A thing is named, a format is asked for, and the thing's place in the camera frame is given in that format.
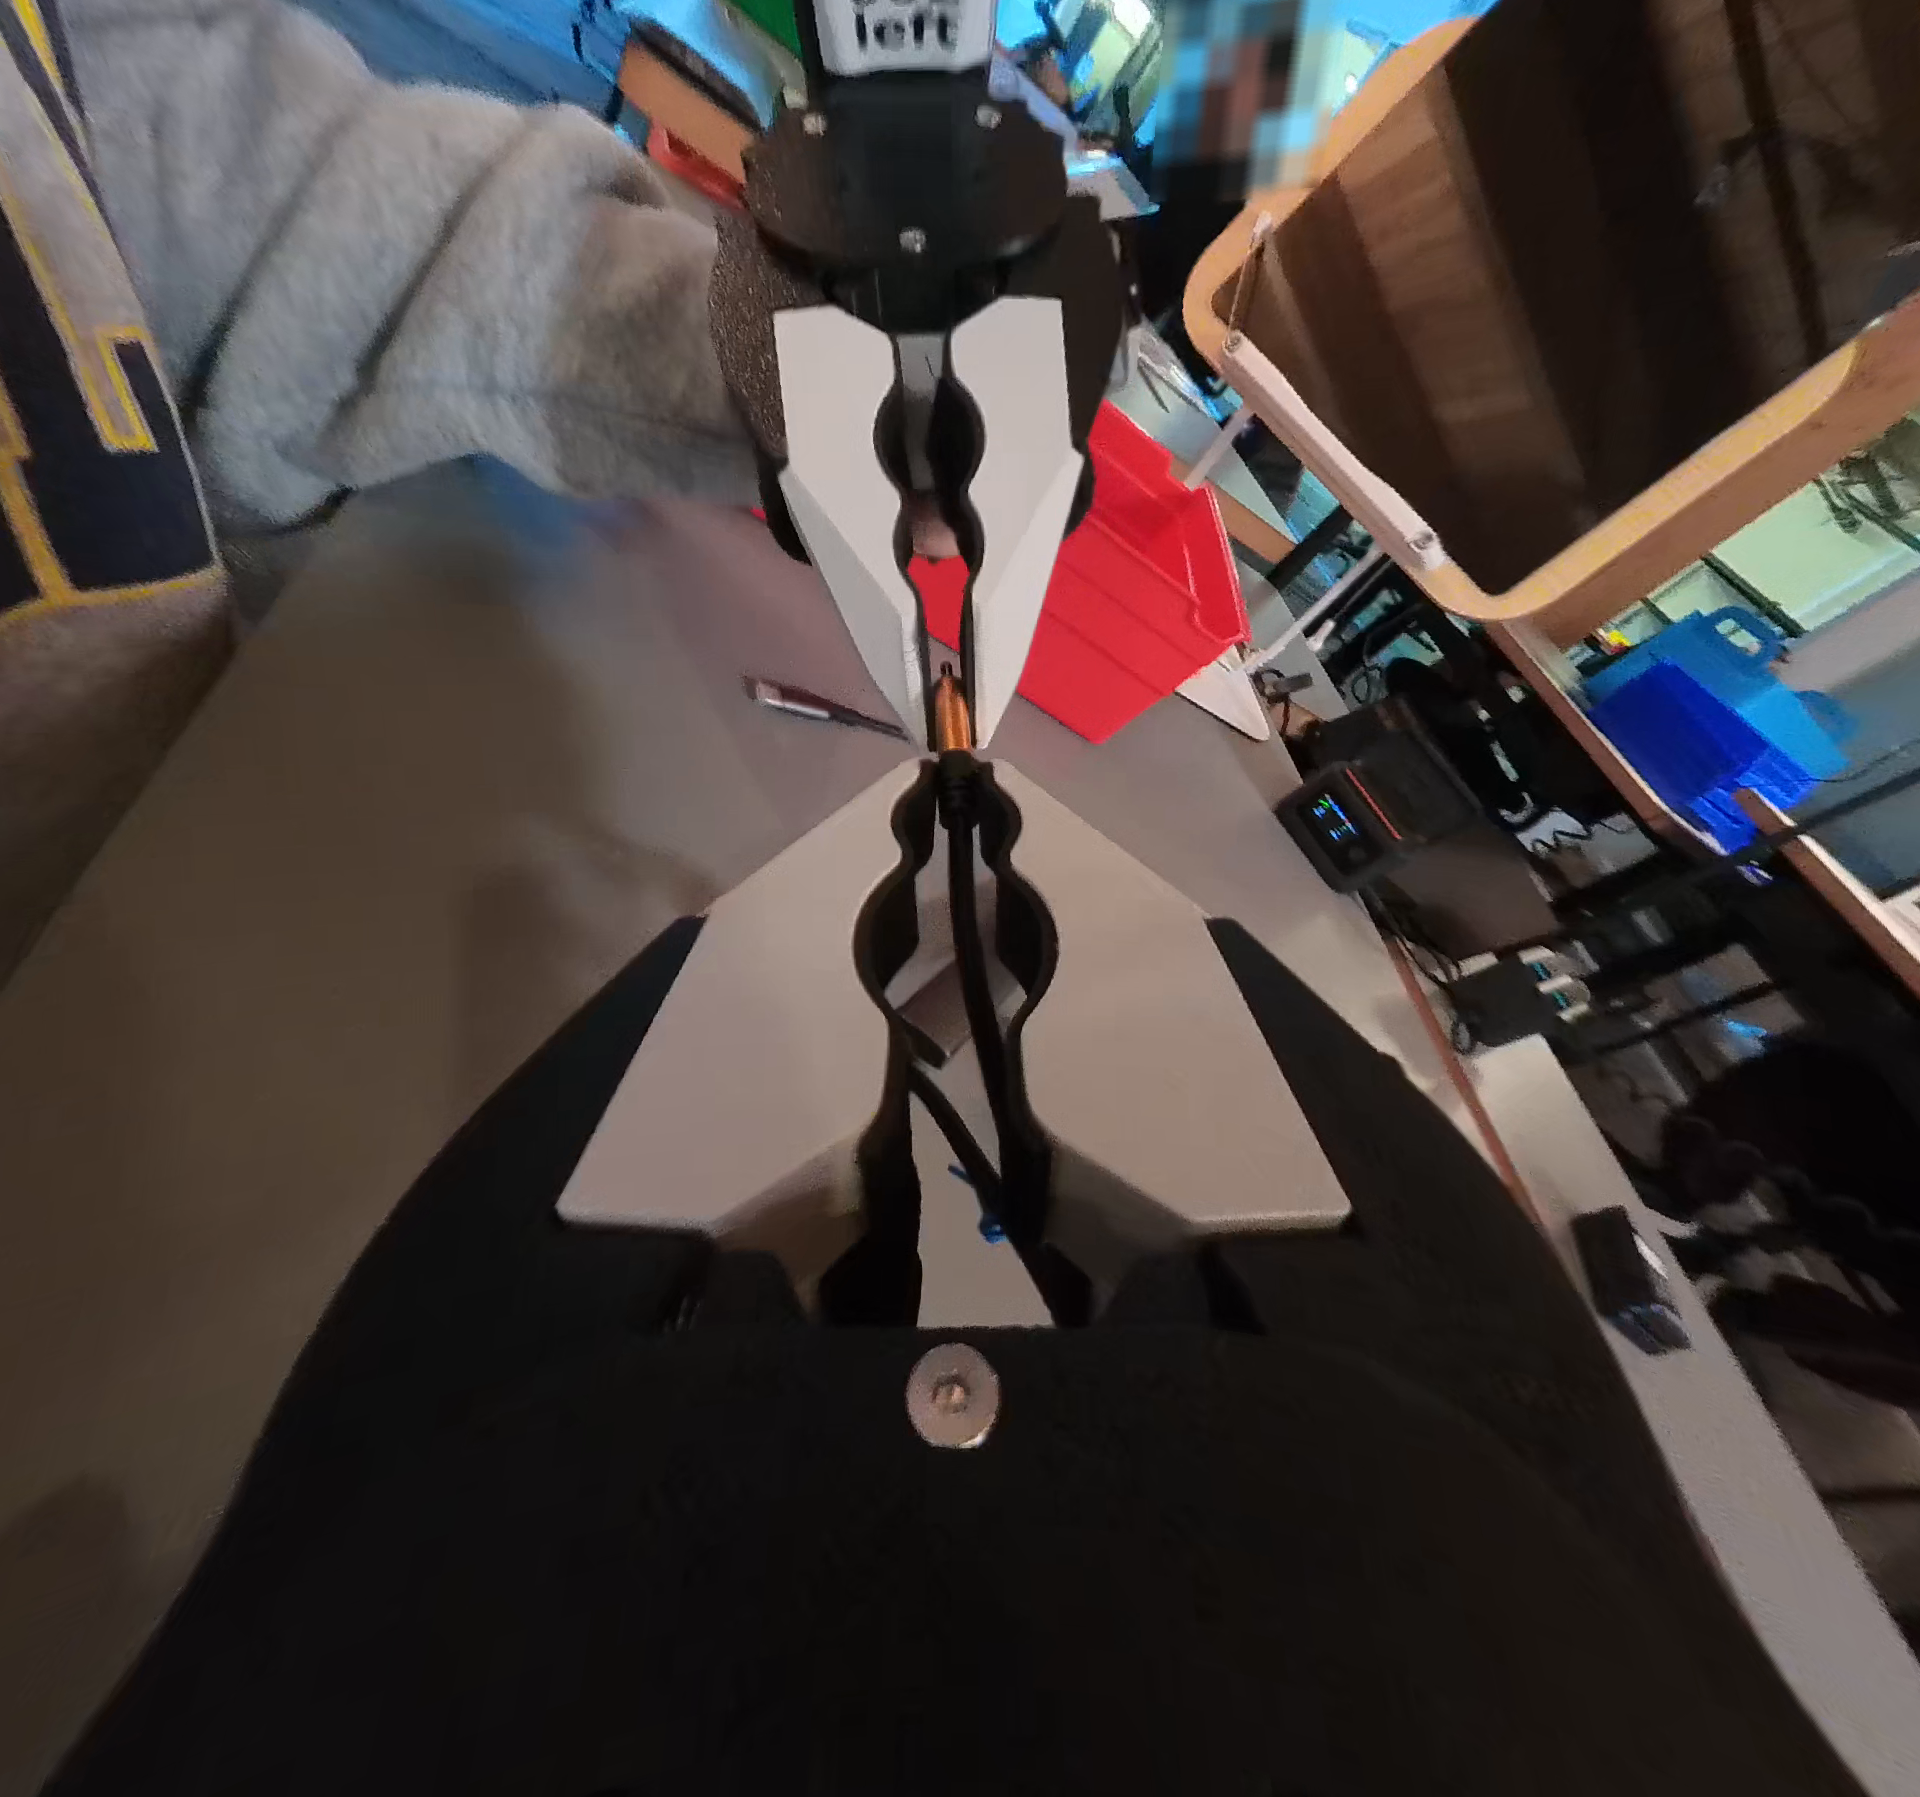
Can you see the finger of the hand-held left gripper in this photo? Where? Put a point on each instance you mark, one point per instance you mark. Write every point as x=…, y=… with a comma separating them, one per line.
x=834, y=446
x=1028, y=446

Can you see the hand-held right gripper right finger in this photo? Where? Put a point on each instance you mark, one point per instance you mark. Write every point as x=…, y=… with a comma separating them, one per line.
x=1185, y=1076

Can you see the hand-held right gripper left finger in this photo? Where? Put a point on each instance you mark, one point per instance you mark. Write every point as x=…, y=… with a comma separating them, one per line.
x=736, y=1076

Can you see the person's left forearm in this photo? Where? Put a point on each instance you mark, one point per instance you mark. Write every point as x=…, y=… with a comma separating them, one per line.
x=375, y=251

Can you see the red plastic bin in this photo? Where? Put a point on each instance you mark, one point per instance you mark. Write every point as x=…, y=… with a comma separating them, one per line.
x=1157, y=581

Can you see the slim dark metal stick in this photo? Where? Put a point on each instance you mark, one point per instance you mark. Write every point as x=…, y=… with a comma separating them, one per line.
x=825, y=707

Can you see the black power station with screen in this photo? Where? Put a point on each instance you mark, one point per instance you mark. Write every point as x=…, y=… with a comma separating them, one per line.
x=1381, y=800

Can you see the small black device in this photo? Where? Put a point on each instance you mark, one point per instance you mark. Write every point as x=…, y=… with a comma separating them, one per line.
x=1628, y=1279

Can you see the wooden cabinet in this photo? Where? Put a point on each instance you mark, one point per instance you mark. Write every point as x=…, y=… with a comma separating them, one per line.
x=1577, y=251

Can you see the blue plastic crate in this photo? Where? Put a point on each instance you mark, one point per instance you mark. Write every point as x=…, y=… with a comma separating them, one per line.
x=1697, y=732

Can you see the grey fleece lettered sweater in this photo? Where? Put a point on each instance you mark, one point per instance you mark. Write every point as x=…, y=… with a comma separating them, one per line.
x=61, y=717

